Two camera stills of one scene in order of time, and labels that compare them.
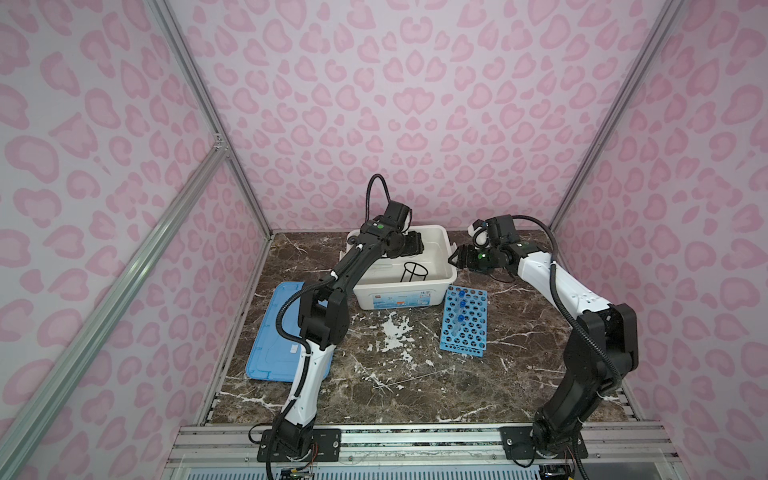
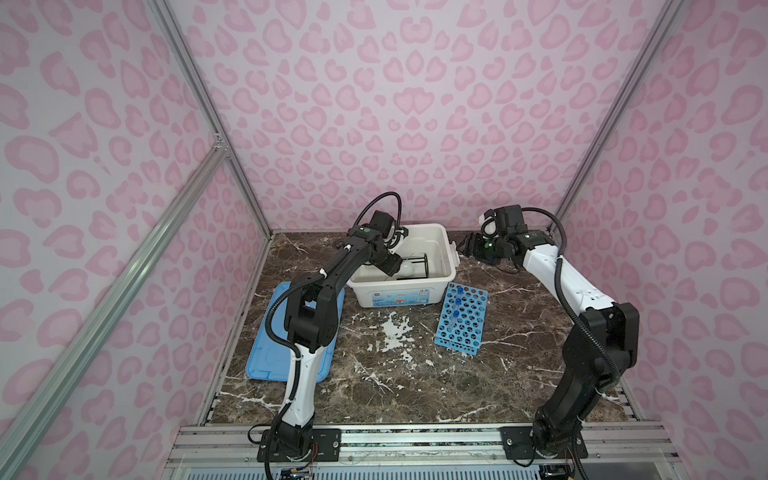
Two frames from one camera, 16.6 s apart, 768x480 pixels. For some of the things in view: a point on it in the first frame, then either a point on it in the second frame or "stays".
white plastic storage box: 413,280 stays
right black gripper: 466,259 → 473,246
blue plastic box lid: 272,356 stays
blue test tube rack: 465,321 stays
